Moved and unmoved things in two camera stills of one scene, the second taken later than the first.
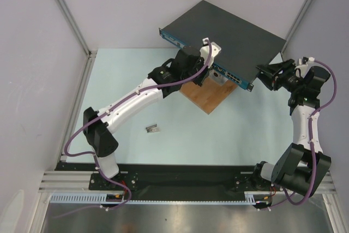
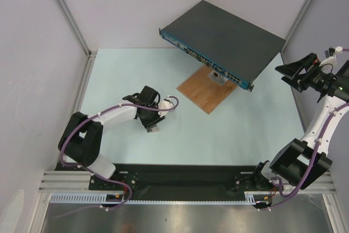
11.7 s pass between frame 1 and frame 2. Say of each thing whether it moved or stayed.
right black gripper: moved
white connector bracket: moved
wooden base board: stayed
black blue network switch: stayed
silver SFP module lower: stayed
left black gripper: moved
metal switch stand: stayed
